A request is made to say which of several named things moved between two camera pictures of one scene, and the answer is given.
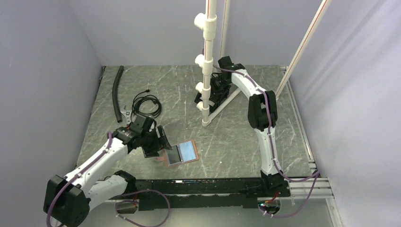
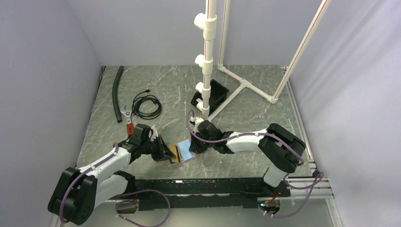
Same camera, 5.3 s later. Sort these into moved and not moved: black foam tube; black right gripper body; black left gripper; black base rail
Moved: black right gripper body; black left gripper
Not moved: black base rail; black foam tube
